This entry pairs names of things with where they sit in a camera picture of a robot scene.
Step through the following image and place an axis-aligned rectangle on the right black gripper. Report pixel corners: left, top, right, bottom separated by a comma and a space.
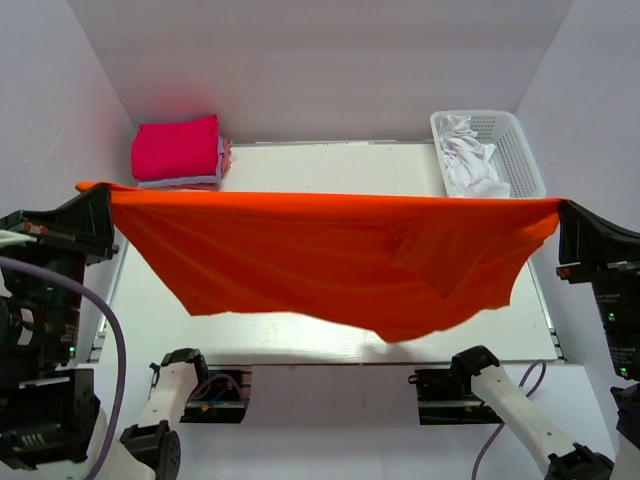
554, 195, 640, 375

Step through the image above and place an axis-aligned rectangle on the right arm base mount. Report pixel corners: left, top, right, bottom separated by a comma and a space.
407, 368, 501, 426

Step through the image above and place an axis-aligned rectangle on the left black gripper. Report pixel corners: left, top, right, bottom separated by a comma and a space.
0, 180, 118, 359

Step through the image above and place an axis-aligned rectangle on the orange t-shirt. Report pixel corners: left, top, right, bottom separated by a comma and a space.
108, 183, 561, 343

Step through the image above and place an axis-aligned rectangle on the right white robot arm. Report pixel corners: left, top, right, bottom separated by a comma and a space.
451, 200, 639, 479

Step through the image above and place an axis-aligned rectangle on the white plastic basket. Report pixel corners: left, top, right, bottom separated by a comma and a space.
430, 110, 546, 199

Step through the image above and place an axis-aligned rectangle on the crumpled white t-shirt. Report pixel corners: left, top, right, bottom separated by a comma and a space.
436, 115, 511, 199

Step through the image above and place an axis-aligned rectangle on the folded pink t-shirt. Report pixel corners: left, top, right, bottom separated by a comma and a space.
182, 139, 232, 191

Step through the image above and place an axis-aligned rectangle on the folded magenta t-shirt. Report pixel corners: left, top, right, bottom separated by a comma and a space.
131, 115, 219, 181

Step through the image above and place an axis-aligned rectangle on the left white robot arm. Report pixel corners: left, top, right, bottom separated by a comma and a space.
1, 184, 212, 479

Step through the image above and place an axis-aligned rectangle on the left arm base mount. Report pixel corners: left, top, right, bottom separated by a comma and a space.
180, 366, 252, 424

